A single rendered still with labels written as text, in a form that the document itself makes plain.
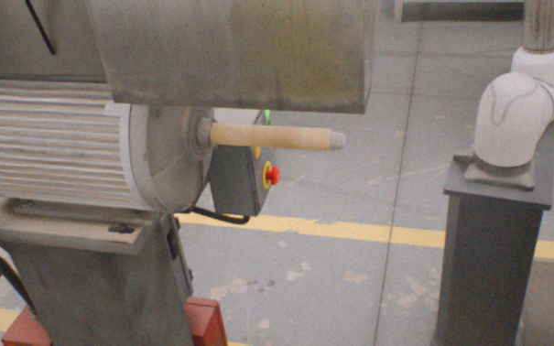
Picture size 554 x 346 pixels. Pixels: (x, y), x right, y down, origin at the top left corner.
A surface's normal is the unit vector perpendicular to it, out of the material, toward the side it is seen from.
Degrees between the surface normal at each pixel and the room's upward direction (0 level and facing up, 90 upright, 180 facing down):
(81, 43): 90
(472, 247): 90
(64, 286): 90
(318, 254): 0
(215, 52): 90
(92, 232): 0
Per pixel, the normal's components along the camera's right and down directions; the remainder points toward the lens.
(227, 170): -0.24, 0.59
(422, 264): -0.09, -0.81
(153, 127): 0.73, 0.06
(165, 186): 0.75, 0.43
